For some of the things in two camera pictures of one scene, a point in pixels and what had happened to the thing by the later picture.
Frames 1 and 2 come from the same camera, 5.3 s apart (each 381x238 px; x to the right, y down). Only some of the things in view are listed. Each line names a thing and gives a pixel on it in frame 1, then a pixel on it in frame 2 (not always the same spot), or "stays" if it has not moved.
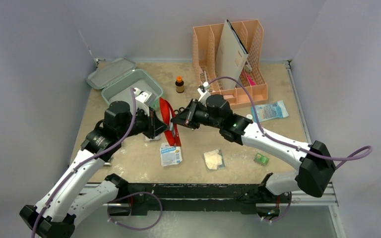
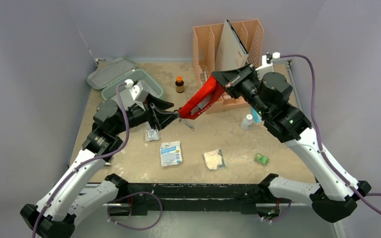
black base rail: x=146 y=197 stays
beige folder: x=230 y=57 stays
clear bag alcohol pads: x=158 y=138 stays
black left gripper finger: x=155 y=120 to x=160 y=104
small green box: x=261 y=159 stays
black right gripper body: x=192 y=114 to x=238 y=79
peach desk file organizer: x=251 y=87 stays
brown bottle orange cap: x=179 y=85 stays
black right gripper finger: x=185 y=115 to x=225 y=76
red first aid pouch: x=171 y=132 to x=209 y=92
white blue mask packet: x=170 y=154 stays
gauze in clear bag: x=215 y=159 stays
